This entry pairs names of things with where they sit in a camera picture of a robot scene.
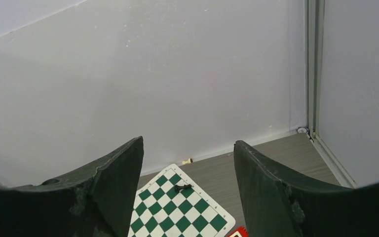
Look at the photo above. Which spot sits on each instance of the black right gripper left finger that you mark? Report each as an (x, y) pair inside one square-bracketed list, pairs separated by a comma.
[(94, 200)]

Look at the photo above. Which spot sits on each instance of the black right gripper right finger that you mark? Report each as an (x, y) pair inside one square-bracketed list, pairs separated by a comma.
[(278, 201)]

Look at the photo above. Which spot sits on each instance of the red white grid block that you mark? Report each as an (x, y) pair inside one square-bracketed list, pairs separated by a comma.
[(239, 232)]

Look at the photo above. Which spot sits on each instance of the green white chess mat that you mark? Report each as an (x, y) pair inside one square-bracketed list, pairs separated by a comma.
[(160, 212)]

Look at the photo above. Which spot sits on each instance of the black chess piece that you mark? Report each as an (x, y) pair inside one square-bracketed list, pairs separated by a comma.
[(178, 188)]

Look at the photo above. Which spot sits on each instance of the white chess piece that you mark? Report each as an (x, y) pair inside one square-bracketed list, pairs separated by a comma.
[(187, 161)]

